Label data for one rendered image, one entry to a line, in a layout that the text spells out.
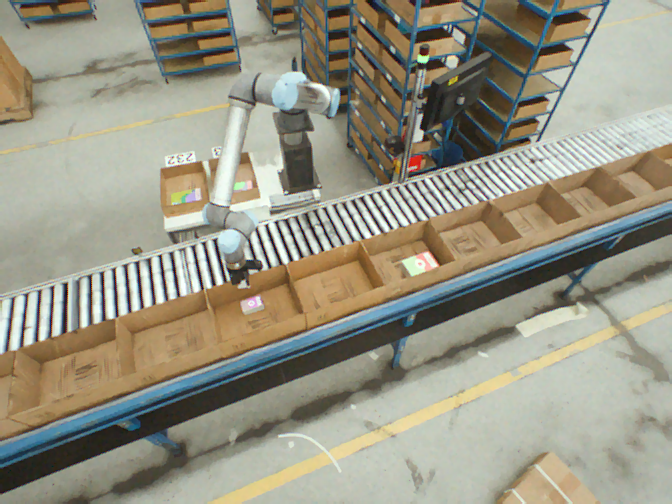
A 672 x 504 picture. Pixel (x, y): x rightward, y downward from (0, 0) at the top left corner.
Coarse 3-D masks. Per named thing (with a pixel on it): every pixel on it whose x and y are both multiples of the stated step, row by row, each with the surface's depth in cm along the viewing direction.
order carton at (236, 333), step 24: (216, 288) 181; (240, 288) 188; (264, 288) 195; (288, 288) 197; (216, 312) 189; (240, 312) 189; (264, 312) 190; (288, 312) 189; (216, 336) 166; (240, 336) 164; (264, 336) 172; (288, 336) 181
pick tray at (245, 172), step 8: (248, 152) 268; (208, 160) 263; (216, 160) 266; (240, 160) 272; (248, 160) 274; (208, 168) 258; (216, 168) 271; (240, 168) 271; (248, 168) 272; (240, 176) 266; (248, 176) 267; (256, 184) 261; (240, 192) 245; (248, 192) 248; (256, 192) 250; (232, 200) 249; (240, 200) 251; (248, 200) 253
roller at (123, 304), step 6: (120, 270) 221; (120, 276) 218; (120, 282) 216; (126, 282) 219; (120, 288) 213; (126, 288) 216; (120, 294) 211; (126, 294) 213; (120, 300) 209; (126, 300) 210; (120, 306) 207; (126, 306) 208; (120, 312) 204; (126, 312) 205
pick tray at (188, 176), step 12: (168, 168) 260; (180, 168) 263; (192, 168) 266; (204, 168) 268; (168, 180) 264; (180, 180) 264; (192, 180) 264; (204, 180) 251; (168, 192) 257; (204, 192) 257; (168, 204) 251; (180, 204) 239; (192, 204) 241; (204, 204) 244; (168, 216) 243
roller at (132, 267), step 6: (132, 264) 223; (132, 270) 221; (132, 276) 218; (132, 282) 216; (138, 282) 218; (132, 288) 213; (138, 288) 215; (132, 294) 211; (138, 294) 212; (132, 300) 209; (138, 300) 210; (132, 306) 207; (138, 306) 207
